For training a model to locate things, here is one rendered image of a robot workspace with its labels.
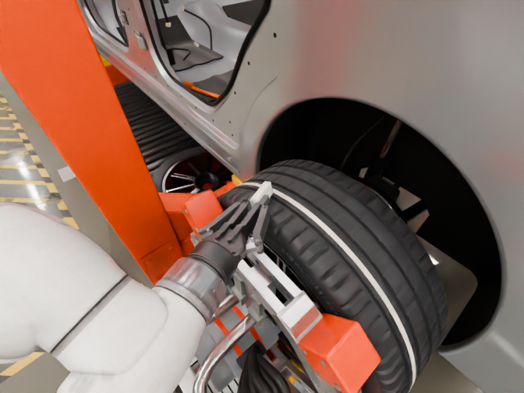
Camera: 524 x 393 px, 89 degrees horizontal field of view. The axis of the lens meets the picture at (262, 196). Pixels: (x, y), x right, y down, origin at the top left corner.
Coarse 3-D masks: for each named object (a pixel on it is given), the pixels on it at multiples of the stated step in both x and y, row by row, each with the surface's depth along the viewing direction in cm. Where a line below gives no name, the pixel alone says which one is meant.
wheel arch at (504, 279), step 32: (320, 96) 61; (288, 128) 97; (320, 128) 110; (352, 128) 98; (384, 128) 88; (416, 128) 48; (256, 160) 100; (320, 160) 119; (352, 160) 105; (416, 160) 85; (448, 160) 77; (416, 192) 90; (448, 192) 82; (448, 224) 87; (480, 224) 79; (448, 256) 93; (480, 256) 84; (480, 288) 84; (480, 320) 67; (448, 352) 70
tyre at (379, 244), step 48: (240, 192) 62; (288, 192) 58; (336, 192) 55; (288, 240) 48; (384, 240) 50; (336, 288) 44; (384, 288) 46; (432, 288) 51; (384, 336) 45; (432, 336) 52; (384, 384) 46
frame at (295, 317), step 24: (192, 240) 74; (240, 264) 51; (264, 264) 51; (264, 288) 48; (288, 288) 48; (288, 312) 45; (312, 312) 45; (288, 336) 45; (288, 360) 83; (312, 384) 71
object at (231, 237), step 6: (258, 204) 50; (252, 210) 49; (258, 210) 49; (246, 216) 48; (252, 216) 47; (258, 216) 49; (246, 222) 46; (252, 222) 48; (234, 228) 45; (240, 228) 44; (246, 228) 46; (252, 228) 48; (228, 234) 43; (234, 234) 43; (246, 234) 46; (228, 240) 42; (234, 240) 43; (246, 240) 47
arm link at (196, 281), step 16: (176, 272) 35; (192, 272) 35; (208, 272) 36; (176, 288) 33; (192, 288) 34; (208, 288) 35; (224, 288) 38; (192, 304) 33; (208, 304) 34; (208, 320) 35
